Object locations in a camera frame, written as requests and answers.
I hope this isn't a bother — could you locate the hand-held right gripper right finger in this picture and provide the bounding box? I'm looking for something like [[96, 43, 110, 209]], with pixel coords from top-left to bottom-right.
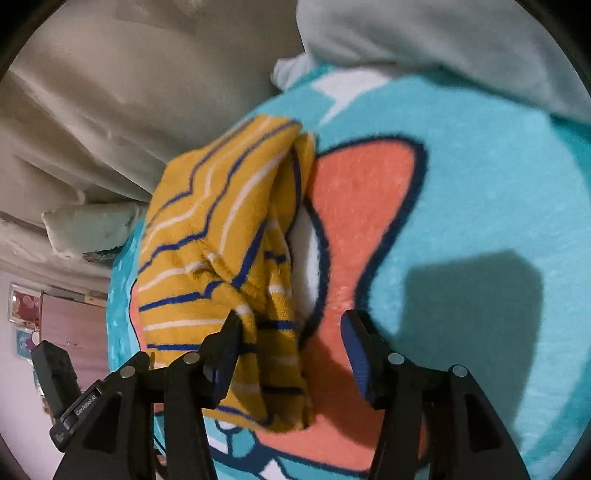
[[341, 309, 532, 480]]

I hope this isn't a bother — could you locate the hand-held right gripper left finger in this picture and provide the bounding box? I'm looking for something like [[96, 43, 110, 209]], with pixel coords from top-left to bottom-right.
[[53, 311, 245, 480]]

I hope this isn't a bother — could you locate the yellow striped sweater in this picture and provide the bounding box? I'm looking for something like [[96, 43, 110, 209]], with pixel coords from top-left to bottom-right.
[[130, 115, 319, 433]]

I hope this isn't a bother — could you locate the pink wooden door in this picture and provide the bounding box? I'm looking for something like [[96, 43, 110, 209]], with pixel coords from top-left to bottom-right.
[[41, 290, 110, 394]]

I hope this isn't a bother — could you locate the white printed cushion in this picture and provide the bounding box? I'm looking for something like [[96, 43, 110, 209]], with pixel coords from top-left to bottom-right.
[[41, 202, 147, 265]]

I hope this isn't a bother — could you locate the teal printed blanket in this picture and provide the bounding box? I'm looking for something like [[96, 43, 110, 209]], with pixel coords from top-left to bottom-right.
[[106, 67, 591, 480]]

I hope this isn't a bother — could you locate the beige sofa cover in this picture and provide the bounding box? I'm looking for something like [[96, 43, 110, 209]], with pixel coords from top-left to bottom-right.
[[0, 0, 305, 278]]

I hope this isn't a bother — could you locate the blue wall picture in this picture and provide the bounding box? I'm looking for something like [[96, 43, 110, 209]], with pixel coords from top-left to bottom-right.
[[16, 328, 42, 361]]

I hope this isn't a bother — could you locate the pink framed wall picture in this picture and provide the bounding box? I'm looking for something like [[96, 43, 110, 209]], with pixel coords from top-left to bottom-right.
[[9, 283, 43, 329]]

